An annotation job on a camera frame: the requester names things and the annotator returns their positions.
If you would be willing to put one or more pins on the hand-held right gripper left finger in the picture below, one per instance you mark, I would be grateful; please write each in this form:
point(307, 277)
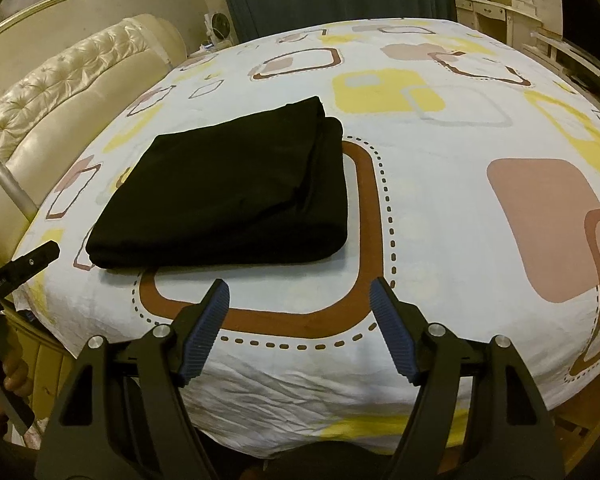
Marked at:
point(205, 335)

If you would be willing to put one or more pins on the grey metal pole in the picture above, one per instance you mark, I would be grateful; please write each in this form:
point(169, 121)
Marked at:
point(7, 177)

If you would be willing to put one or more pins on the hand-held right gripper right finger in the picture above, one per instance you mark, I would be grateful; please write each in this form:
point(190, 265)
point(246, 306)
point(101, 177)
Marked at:
point(392, 330)

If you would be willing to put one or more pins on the small white fan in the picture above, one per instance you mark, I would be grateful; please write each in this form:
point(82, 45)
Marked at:
point(219, 27)

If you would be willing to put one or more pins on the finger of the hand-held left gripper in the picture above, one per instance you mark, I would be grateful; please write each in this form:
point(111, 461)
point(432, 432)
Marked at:
point(35, 259)

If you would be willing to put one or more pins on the cream bed frame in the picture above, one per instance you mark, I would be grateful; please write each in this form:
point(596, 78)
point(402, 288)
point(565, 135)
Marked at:
point(45, 375)

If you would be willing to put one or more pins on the white dresser with mirror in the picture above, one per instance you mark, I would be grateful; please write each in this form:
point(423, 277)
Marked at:
point(480, 10)

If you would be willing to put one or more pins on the black pants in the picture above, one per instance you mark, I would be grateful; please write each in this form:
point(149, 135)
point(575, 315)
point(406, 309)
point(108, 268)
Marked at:
point(220, 195)

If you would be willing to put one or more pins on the person's left hand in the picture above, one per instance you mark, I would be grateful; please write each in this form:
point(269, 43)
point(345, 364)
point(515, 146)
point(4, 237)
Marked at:
point(17, 375)

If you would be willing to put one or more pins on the bed with patterned sheet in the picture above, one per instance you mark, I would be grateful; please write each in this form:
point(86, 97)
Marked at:
point(455, 260)

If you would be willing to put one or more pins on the cream tufted headboard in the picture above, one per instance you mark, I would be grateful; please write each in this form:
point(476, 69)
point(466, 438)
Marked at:
point(80, 85)

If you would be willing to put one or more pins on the white television cabinet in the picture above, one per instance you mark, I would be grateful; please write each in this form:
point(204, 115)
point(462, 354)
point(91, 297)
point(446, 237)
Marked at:
point(555, 52)

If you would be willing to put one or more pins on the black television screen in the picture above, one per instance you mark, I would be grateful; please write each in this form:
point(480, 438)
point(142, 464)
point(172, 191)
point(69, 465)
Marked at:
point(585, 20)

